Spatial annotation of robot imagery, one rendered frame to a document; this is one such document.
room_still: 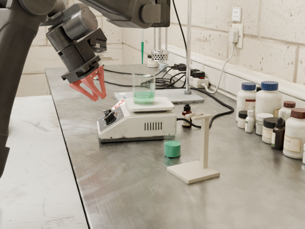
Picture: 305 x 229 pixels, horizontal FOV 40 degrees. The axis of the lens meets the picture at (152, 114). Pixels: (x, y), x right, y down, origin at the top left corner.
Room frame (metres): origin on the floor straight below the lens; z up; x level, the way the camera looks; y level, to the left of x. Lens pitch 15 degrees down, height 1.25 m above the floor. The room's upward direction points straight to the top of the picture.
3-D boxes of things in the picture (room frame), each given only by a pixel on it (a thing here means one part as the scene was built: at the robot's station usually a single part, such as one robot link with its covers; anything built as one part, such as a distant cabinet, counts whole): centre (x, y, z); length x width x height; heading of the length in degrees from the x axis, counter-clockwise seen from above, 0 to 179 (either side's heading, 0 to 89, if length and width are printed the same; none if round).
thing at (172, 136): (0.92, -0.05, 0.93); 0.04 x 0.04 x 0.06
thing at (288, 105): (1.10, -0.37, 0.94); 0.05 x 0.05 x 0.09
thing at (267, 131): (1.02, -0.31, 0.93); 0.05 x 0.05 x 0.06
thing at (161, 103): (1.09, 0.01, 0.98); 0.12 x 0.12 x 0.01; 10
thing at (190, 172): (0.82, -0.08, 0.96); 0.08 x 0.08 x 0.13; 30
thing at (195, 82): (1.88, -0.15, 0.92); 0.40 x 0.06 x 0.04; 16
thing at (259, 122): (1.09, -0.30, 0.93); 0.05 x 0.05 x 0.05
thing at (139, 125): (1.08, 0.04, 0.94); 0.22 x 0.13 x 0.08; 100
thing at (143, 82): (1.08, 0.02, 1.03); 0.07 x 0.06 x 0.08; 173
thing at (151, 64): (2.27, 0.00, 0.93); 0.06 x 0.06 x 0.06
